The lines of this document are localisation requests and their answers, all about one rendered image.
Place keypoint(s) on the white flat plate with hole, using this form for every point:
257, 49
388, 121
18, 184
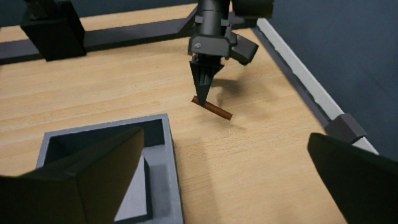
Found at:
136, 206

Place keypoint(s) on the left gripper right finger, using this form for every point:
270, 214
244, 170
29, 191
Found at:
363, 184

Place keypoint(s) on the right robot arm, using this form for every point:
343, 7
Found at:
244, 49

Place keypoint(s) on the dark brown cylindrical peg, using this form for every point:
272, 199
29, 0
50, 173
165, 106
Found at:
213, 108

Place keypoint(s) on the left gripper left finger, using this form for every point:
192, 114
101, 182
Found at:
87, 187

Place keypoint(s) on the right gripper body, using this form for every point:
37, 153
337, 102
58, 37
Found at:
210, 23

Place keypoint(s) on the black metal gantry frame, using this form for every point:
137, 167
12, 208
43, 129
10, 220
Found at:
190, 20

